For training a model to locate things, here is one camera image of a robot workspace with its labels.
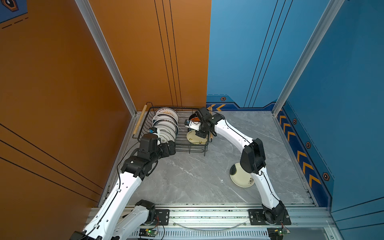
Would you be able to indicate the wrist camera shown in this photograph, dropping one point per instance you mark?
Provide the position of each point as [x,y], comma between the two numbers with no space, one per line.
[191,125]
[149,144]

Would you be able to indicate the green circuit board left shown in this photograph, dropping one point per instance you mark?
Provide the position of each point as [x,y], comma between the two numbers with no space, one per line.
[148,233]

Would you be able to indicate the black wire dish rack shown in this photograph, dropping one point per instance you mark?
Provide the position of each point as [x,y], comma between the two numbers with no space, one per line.
[148,117]

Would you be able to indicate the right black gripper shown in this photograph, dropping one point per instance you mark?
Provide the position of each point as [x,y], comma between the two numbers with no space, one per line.
[199,134]

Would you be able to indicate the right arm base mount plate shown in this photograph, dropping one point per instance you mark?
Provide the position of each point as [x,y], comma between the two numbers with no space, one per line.
[260,217]

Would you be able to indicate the white plate orange sunburst pattern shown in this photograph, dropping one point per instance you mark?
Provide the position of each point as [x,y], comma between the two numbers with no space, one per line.
[165,108]

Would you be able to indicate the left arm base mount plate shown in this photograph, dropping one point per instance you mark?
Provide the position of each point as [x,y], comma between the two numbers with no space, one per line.
[155,217]

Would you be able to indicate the white plate green rim front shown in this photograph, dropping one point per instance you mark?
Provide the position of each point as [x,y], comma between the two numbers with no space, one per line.
[165,135]

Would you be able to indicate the circuit board right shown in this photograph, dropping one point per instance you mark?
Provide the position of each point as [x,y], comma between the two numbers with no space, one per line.
[278,234]

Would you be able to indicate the cream plate black floral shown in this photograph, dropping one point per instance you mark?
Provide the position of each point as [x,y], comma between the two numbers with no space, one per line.
[240,177]

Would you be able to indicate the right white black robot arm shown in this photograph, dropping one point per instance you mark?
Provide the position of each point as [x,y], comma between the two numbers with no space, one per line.
[251,169]

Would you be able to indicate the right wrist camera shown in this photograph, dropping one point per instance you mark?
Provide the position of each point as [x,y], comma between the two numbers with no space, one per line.
[191,125]

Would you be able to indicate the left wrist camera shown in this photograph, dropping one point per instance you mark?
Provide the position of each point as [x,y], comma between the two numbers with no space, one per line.
[149,144]

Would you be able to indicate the white plate green rim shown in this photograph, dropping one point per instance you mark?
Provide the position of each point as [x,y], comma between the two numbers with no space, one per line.
[165,135]
[167,123]

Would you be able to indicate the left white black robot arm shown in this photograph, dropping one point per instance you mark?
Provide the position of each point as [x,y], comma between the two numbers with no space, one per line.
[106,225]

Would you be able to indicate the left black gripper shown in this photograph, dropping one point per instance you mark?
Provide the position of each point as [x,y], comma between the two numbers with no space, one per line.
[167,153]

